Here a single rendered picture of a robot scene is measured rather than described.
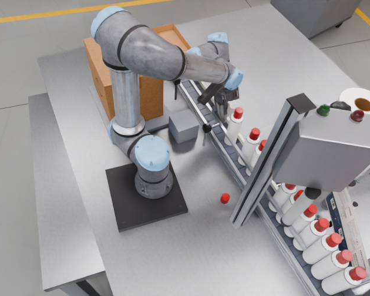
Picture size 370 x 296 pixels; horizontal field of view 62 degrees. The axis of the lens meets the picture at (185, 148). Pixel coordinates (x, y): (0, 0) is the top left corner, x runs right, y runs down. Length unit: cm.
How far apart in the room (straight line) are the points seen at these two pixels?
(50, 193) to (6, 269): 96
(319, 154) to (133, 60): 48
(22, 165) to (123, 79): 167
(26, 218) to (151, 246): 126
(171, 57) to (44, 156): 81
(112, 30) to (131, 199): 65
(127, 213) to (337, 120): 79
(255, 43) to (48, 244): 149
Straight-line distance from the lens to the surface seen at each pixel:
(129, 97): 98
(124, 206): 121
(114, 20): 85
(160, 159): 104
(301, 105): 68
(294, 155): 71
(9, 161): 255
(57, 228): 126
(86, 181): 131
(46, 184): 135
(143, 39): 79
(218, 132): 137
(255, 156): 117
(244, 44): 193
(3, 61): 332
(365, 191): 145
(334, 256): 107
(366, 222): 138
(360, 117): 73
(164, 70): 80
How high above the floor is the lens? 196
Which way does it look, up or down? 56 degrees down
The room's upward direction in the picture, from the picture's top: 6 degrees clockwise
